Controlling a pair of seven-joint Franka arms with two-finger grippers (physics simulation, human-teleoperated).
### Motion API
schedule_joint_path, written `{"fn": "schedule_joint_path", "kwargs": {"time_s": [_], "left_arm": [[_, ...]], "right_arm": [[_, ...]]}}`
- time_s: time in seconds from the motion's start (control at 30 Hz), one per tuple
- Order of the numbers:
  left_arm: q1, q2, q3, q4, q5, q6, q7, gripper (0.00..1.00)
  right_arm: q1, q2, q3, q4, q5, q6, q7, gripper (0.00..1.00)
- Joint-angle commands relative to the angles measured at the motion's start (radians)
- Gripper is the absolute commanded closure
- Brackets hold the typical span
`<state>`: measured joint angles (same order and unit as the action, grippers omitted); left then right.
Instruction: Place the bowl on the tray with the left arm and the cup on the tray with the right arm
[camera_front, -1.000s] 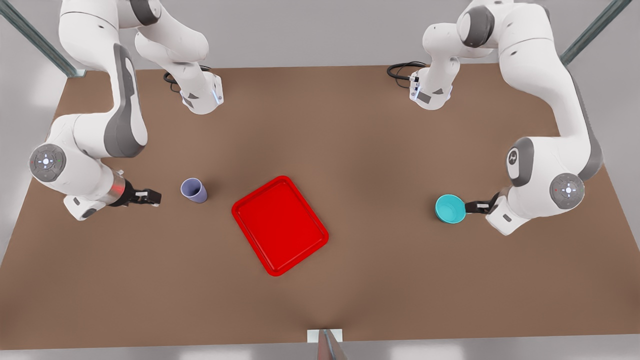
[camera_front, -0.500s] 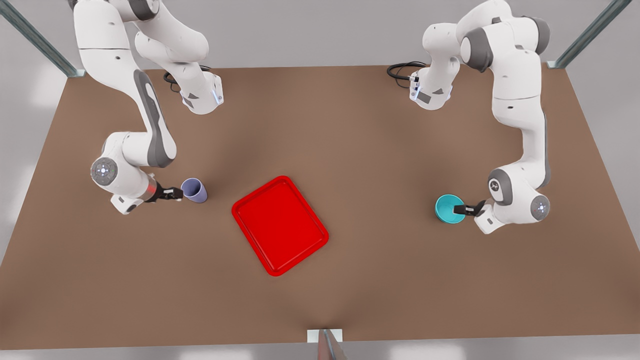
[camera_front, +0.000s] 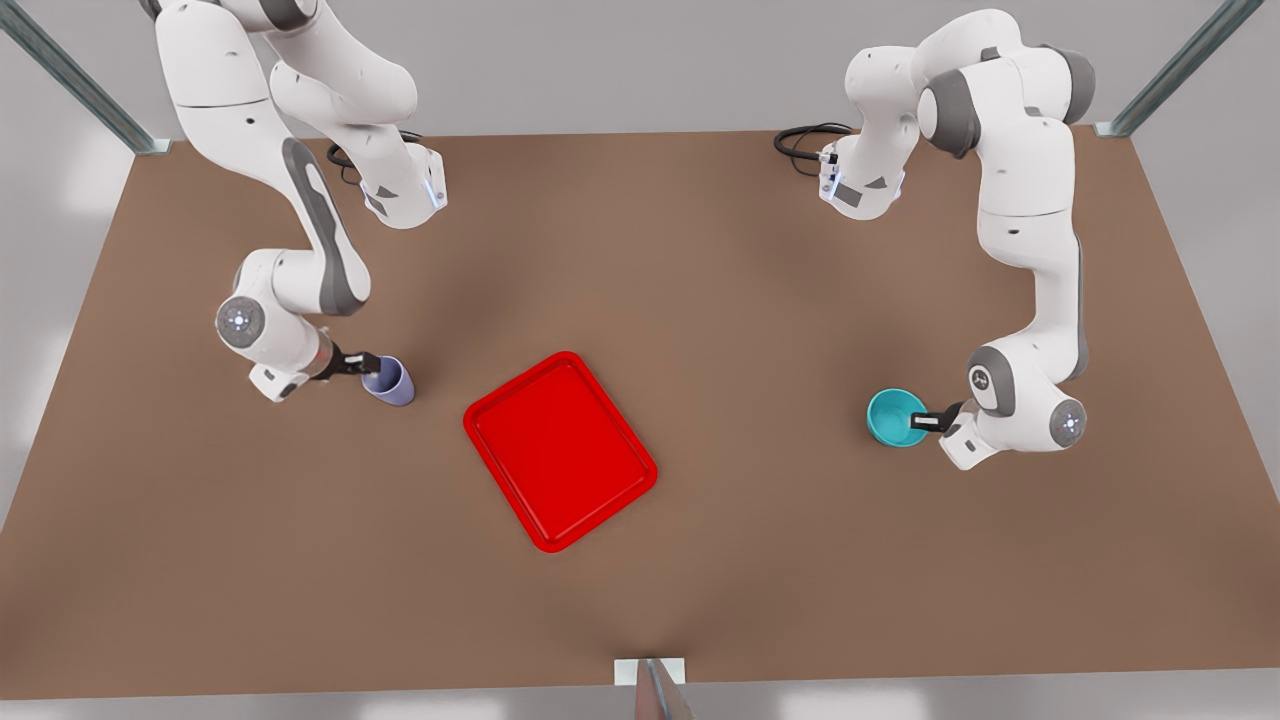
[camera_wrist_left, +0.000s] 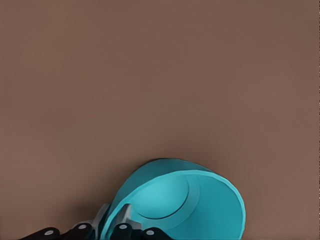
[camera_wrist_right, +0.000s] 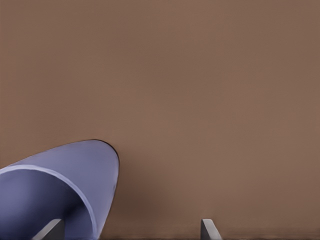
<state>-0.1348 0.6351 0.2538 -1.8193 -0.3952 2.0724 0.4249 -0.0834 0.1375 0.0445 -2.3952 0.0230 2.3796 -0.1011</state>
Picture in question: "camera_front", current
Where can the teal bowl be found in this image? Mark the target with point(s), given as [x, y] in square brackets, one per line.
[890, 415]

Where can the lavender cup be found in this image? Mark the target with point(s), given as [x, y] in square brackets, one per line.
[392, 382]

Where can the silver frame post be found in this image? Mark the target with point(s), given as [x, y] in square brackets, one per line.
[655, 690]
[75, 75]
[1180, 65]

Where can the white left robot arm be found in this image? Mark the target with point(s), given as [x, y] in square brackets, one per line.
[1030, 190]

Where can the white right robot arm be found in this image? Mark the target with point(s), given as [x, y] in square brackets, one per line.
[250, 150]

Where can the red tray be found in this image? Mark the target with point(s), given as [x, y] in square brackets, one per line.
[560, 450]

